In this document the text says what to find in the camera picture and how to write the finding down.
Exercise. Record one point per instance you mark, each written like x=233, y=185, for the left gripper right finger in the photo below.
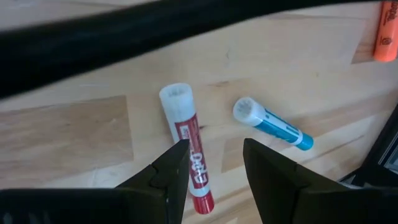
x=273, y=180

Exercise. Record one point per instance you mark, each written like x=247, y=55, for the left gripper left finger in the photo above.
x=168, y=174

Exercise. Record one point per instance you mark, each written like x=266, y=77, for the red Expo marker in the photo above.
x=186, y=124

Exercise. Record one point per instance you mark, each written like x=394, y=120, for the teal Expo marker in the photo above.
x=273, y=126

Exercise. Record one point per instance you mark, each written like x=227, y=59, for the orange highlighter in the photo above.
x=387, y=31

